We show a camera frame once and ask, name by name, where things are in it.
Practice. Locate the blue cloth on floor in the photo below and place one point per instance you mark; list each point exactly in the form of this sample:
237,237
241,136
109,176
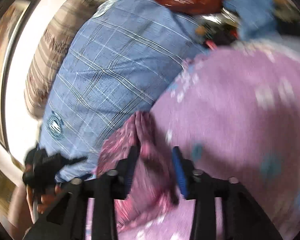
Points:
256,18

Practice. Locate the lilac flowered bedsheet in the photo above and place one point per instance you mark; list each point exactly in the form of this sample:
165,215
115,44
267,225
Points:
235,112

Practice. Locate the purple floral garment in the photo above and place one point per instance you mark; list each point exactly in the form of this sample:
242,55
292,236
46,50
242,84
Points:
153,190

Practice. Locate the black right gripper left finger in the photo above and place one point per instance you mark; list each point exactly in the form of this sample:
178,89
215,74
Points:
80,200

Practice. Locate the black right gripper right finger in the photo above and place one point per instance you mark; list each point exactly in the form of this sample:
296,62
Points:
228,200

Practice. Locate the brown striped pillow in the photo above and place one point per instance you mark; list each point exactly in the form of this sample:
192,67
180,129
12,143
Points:
51,51

